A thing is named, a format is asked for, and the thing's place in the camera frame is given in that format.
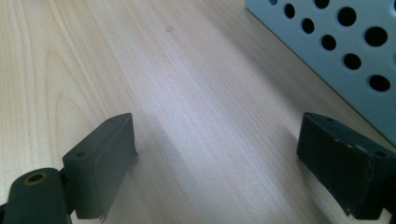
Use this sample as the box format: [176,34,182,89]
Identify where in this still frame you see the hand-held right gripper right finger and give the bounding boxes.
[296,112,396,221]

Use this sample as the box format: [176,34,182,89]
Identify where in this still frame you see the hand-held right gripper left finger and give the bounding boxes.
[62,112,139,223]

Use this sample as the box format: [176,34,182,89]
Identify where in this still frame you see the light blue perforated box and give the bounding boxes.
[244,0,396,147]

